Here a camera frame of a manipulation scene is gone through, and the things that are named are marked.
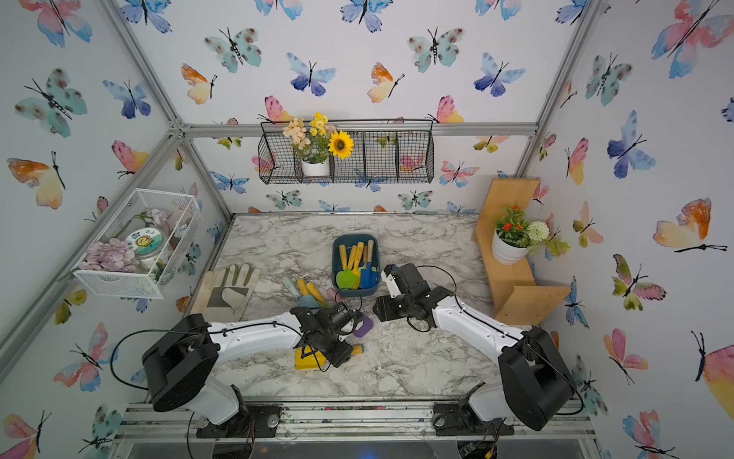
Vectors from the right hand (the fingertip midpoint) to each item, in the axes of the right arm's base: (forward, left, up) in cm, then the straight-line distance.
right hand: (382, 305), depth 84 cm
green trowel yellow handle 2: (+8, +27, -7) cm, 29 cm away
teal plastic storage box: (+30, +12, -6) cm, 33 cm away
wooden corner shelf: (0, -36, +7) cm, 36 cm away
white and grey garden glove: (+5, +52, -7) cm, 53 cm away
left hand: (-11, +10, -9) cm, 17 cm away
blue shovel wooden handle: (+14, +6, -8) cm, 17 cm away
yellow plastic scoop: (-17, +17, +4) cm, 25 cm away
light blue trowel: (+4, +26, -7) cm, 27 cm away
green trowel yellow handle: (+7, +23, -8) cm, 25 cm away
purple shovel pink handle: (-3, +5, -7) cm, 9 cm away
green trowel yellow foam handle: (+13, +13, -8) cm, 20 cm away
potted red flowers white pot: (+20, -39, +11) cm, 45 cm away
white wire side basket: (+13, +57, +21) cm, 62 cm away
